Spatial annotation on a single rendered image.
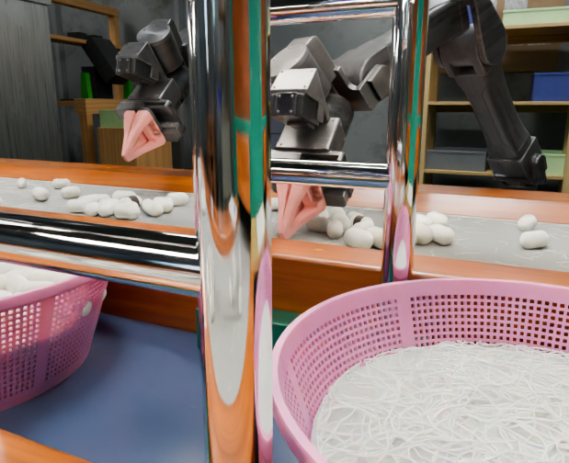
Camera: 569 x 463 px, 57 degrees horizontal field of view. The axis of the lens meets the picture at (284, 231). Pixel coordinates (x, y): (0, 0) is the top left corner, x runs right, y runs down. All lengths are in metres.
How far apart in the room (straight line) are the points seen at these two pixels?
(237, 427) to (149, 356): 0.32
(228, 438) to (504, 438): 0.15
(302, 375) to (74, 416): 0.19
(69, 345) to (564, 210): 0.61
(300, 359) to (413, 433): 0.07
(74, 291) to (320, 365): 0.20
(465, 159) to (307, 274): 4.77
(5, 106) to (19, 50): 0.50
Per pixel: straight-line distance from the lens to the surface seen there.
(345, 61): 0.71
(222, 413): 0.18
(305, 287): 0.45
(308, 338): 0.31
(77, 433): 0.40
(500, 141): 1.00
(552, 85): 5.13
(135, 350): 0.50
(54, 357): 0.44
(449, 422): 0.29
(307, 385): 0.30
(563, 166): 5.18
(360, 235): 0.55
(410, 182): 0.38
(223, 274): 0.16
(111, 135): 5.78
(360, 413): 0.30
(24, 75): 5.20
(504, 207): 0.78
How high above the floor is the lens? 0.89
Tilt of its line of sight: 14 degrees down
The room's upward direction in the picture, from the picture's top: straight up
